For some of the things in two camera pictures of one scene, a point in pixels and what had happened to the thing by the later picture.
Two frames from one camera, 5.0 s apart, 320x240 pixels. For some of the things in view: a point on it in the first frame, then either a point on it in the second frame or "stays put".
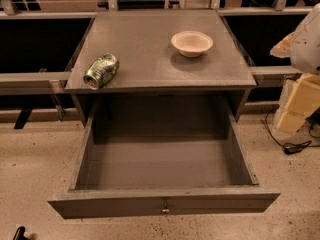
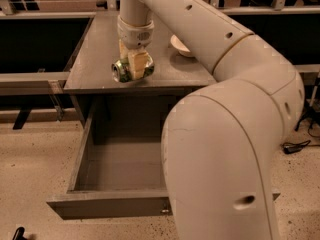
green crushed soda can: x=101 y=72 to x=121 y=71
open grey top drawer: x=163 y=164 stays put
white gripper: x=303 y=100 to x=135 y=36
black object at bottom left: x=20 y=233 stays put
